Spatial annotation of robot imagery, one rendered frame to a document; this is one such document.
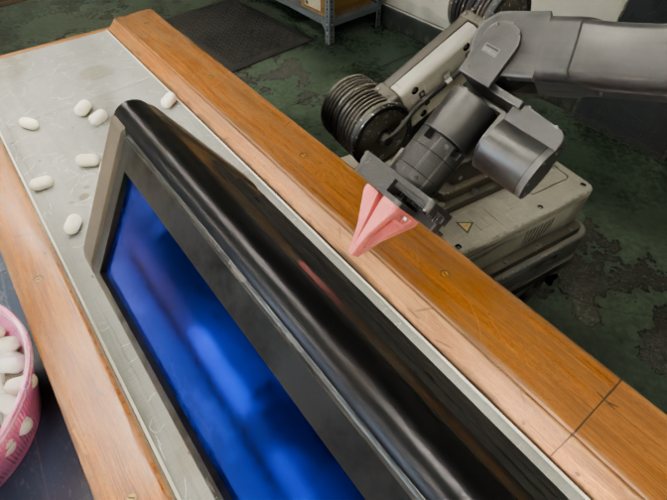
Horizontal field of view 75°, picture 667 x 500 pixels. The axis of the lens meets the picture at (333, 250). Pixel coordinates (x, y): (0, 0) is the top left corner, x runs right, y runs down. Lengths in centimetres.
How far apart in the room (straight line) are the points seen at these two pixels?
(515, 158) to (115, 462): 46
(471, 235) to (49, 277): 79
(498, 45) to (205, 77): 63
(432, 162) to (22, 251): 53
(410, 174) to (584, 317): 122
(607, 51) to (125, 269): 40
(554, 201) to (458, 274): 65
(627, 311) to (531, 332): 117
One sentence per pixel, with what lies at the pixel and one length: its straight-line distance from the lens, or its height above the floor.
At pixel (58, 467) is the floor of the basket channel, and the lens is 62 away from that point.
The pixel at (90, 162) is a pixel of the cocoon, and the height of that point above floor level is 75.
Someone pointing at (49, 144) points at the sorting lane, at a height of 74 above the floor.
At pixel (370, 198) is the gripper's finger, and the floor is 89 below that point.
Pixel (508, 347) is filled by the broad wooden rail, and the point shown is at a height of 76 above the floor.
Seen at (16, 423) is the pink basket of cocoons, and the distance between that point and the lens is 57.
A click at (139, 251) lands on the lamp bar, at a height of 108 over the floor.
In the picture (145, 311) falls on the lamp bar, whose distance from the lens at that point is 16.
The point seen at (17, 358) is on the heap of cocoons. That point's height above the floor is 74.
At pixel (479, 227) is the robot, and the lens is 105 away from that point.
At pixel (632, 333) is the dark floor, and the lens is 166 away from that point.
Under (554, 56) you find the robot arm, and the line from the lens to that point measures 46.
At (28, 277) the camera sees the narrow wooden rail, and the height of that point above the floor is 76.
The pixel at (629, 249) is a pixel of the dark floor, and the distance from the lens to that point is 190.
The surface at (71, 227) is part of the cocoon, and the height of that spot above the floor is 76.
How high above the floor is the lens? 120
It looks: 50 degrees down
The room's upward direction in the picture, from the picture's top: straight up
